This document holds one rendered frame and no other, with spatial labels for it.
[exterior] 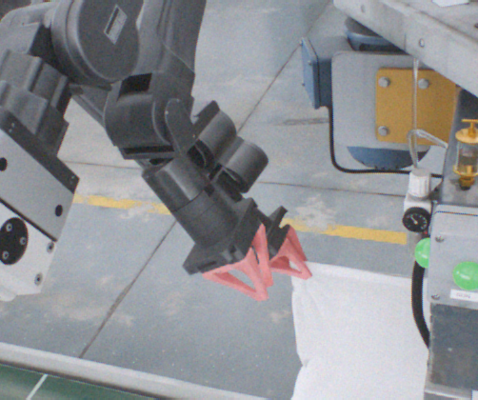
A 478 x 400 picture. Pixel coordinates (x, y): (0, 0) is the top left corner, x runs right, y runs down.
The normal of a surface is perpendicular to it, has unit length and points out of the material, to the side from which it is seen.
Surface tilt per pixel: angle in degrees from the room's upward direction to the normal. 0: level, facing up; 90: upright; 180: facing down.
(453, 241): 90
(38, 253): 90
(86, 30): 78
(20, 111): 53
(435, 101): 90
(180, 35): 71
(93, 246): 0
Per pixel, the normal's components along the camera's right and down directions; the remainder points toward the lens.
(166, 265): -0.11, -0.82
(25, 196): 0.94, 0.11
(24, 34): -0.48, -0.44
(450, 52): -0.94, 0.27
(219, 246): -0.57, -0.75
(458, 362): -0.33, 0.56
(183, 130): 0.84, 0.00
